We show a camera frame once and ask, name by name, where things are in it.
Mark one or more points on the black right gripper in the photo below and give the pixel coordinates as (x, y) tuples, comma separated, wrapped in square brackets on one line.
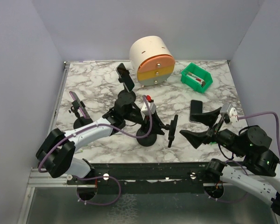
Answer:
[(209, 118)]

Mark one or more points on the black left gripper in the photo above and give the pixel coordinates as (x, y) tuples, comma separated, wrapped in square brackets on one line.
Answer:
[(152, 122)]

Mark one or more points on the black adjustable phone stand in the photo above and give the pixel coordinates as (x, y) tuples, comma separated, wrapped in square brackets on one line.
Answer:
[(151, 139)]

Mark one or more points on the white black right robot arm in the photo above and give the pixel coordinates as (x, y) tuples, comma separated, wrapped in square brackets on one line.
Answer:
[(252, 144)]

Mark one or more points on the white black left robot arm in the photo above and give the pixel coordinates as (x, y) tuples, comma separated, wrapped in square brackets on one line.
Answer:
[(56, 154)]

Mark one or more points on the black round-base phone stand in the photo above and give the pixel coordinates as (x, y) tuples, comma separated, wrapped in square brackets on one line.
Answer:
[(125, 98)]

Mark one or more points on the silver phone with dark screen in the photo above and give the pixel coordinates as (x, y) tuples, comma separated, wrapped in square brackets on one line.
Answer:
[(124, 77)]

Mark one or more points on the small black phone stand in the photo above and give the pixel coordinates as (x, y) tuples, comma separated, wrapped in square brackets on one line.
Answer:
[(82, 116)]

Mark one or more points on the purple phone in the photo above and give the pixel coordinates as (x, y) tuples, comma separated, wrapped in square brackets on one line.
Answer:
[(78, 106)]

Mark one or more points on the items inside green bin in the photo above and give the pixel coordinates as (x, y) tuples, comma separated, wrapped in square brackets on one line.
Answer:
[(197, 79)]

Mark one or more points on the green plastic bin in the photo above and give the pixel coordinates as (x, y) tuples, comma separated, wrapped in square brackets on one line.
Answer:
[(193, 68)]

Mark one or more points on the cream cylindrical drawer organizer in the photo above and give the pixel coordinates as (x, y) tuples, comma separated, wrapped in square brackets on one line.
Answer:
[(151, 60)]

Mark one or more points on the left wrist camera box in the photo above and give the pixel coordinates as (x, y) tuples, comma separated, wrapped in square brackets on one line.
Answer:
[(147, 110)]

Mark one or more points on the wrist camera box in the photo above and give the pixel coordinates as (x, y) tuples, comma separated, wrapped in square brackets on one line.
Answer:
[(229, 114), (147, 110)]

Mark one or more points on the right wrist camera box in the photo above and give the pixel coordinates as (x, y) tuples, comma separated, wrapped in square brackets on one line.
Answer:
[(229, 114)]

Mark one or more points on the black front mounting rail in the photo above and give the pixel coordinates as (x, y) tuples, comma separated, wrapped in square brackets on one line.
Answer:
[(150, 178)]

